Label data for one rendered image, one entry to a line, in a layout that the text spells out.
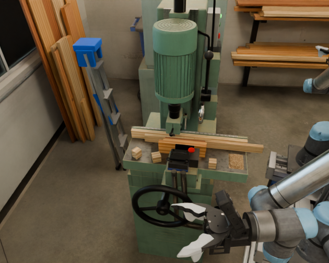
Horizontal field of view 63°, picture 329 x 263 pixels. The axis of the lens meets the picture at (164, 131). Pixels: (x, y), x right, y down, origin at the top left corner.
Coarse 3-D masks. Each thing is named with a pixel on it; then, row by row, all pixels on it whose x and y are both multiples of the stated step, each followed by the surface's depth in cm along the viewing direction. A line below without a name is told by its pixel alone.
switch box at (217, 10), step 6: (210, 12) 125; (216, 12) 125; (210, 18) 125; (216, 18) 125; (210, 24) 127; (216, 24) 127; (210, 30) 129; (216, 30) 128; (210, 36) 130; (216, 36) 130; (210, 42) 132; (216, 42) 132
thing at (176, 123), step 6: (168, 114) 132; (180, 114) 132; (168, 120) 128; (174, 120) 128; (180, 120) 128; (168, 126) 129; (174, 126) 128; (180, 126) 129; (168, 132) 131; (174, 132) 130
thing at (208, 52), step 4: (208, 52) 98; (212, 52) 99; (204, 56) 100; (208, 56) 98; (212, 56) 99; (208, 60) 102; (208, 64) 105; (208, 68) 108; (208, 72) 111; (208, 76) 115; (204, 92) 133; (208, 92) 133; (204, 96) 134; (208, 96) 133; (204, 100) 135; (208, 100) 135
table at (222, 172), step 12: (132, 144) 141; (144, 144) 141; (156, 144) 141; (144, 156) 134; (168, 156) 134; (216, 156) 133; (228, 156) 133; (132, 168) 134; (144, 168) 133; (156, 168) 131; (204, 168) 127; (216, 168) 127; (228, 168) 127; (228, 180) 128; (240, 180) 126; (192, 192) 123
